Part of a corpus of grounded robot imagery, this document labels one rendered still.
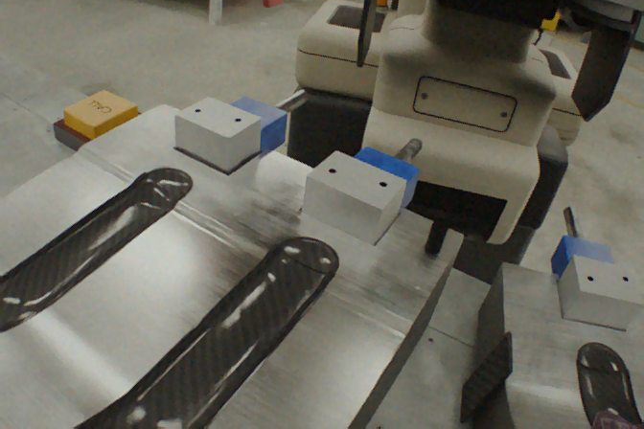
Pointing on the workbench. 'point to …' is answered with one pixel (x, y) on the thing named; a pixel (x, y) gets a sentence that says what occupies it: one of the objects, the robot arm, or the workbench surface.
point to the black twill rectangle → (487, 377)
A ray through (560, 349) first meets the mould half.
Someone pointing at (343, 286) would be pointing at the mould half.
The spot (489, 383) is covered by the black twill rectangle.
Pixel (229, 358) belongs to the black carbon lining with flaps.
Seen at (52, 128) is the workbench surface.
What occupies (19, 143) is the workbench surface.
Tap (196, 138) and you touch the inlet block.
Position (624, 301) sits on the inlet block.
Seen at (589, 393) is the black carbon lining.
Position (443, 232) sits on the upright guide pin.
